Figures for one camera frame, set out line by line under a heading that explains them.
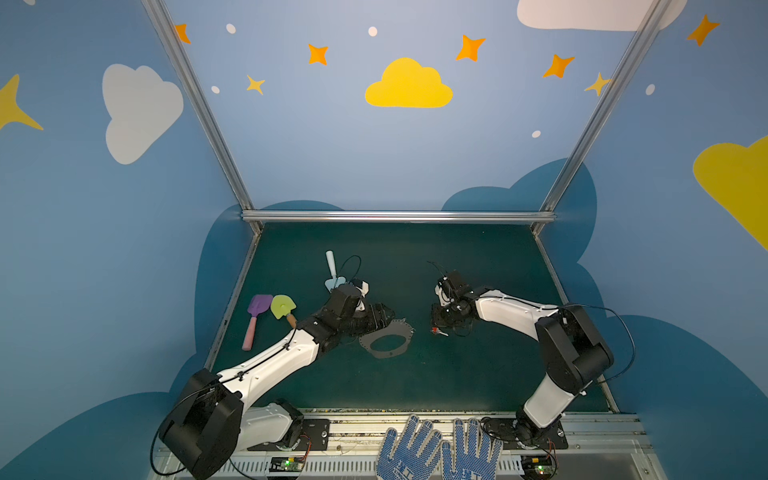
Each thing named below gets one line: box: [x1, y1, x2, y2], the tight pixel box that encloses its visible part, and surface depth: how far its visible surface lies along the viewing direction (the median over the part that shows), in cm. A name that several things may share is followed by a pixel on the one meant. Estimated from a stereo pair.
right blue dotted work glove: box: [441, 418, 503, 480], surface depth 73 cm
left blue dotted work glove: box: [376, 414, 442, 480], surface depth 73 cm
